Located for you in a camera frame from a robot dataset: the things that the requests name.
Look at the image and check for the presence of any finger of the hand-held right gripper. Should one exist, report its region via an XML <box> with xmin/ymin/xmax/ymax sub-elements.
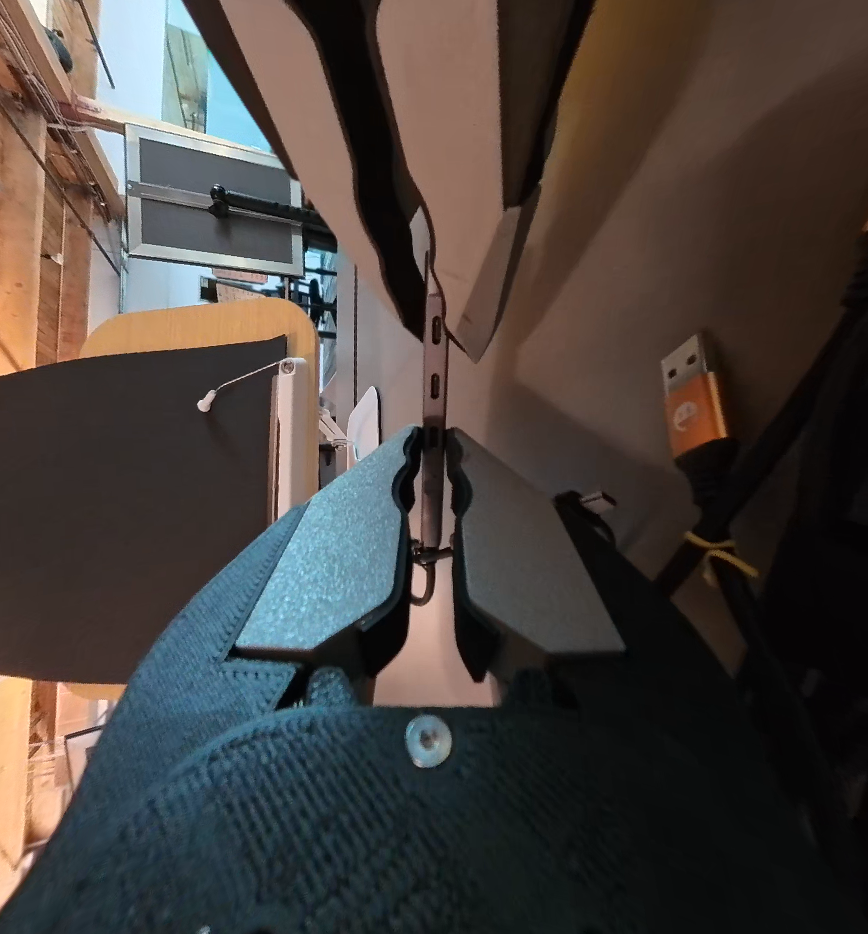
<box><xmin>183</xmin><ymin>0</ymin><xmax>435</xmax><ymax>337</ymax></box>
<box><xmin>377</xmin><ymin>0</ymin><xmax>597</xmax><ymax>363</ymax></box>

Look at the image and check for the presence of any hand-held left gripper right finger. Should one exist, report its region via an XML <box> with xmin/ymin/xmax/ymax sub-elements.
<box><xmin>444</xmin><ymin>427</ymin><xmax>626</xmax><ymax>683</ymax></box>

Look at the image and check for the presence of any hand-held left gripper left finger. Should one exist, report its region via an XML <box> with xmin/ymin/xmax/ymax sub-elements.
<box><xmin>235</xmin><ymin>427</ymin><xmax>422</xmax><ymax>676</ymax></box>

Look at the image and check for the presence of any grey usb hub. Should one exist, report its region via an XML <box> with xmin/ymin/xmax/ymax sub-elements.
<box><xmin>419</xmin><ymin>250</ymin><xmax>455</xmax><ymax>563</ymax></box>

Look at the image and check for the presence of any silver plug with black loop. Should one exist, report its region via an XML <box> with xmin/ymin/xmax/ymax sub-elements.
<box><xmin>555</xmin><ymin>490</ymin><xmax>619</xmax><ymax>547</ymax></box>

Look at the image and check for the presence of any black rod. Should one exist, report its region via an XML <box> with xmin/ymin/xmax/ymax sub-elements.
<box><xmin>209</xmin><ymin>184</ymin><xmax>336</xmax><ymax>224</ymax></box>

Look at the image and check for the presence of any grey framed panel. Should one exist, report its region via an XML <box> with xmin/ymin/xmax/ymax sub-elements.
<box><xmin>122</xmin><ymin>123</ymin><xmax>305</xmax><ymax>277</ymax></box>

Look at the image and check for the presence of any white rounded plastic object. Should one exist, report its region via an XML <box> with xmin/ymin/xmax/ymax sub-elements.
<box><xmin>345</xmin><ymin>385</ymin><xmax>384</xmax><ymax>467</ymax></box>

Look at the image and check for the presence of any yellow twist tie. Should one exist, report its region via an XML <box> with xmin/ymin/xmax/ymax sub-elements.
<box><xmin>684</xmin><ymin>530</ymin><xmax>761</xmax><ymax>585</ymax></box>

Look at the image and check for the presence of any black mat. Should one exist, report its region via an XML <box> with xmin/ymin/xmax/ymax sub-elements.
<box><xmin>0</xmin><ymin>334</ymin><xmax>291</xmax><ymax>687</ymax></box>

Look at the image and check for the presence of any wooden shelving unit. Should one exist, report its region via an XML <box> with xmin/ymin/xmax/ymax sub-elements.
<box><xmin>0</xmin><ymin>0</ymin><xmax>124</xmax><ymax>382</ymax></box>

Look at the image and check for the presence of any small metal wire loop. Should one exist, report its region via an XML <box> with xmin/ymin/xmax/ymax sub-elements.
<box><xmin>409</xmin><ymin>536</ymin><xmax>455</xmax><ymax>608</ymax></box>

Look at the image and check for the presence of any white stand with wire hook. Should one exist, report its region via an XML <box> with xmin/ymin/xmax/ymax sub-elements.
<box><xmin>195</xmin><ymin>356</ymin><xmax>312</xmax><ymax>530</ymax></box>

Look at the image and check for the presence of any black metal frame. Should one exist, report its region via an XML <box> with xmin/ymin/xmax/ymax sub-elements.
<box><xmin>281</xmin><ymin>219</ymin><xmax>341</xmax><ymax>340</ymax></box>

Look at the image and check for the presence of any black cable with orange plug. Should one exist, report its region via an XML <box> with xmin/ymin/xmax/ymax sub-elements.
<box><xmin>653</xmin><ymin>332</ymin><xmax>766</xmax><ymax>607</ymax></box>

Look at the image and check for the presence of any black cable bundle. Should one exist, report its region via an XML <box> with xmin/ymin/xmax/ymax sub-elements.
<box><xmin>726</xmin><ymin>230</ymin><xmax>868</xmax><ymax>928</ymax></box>

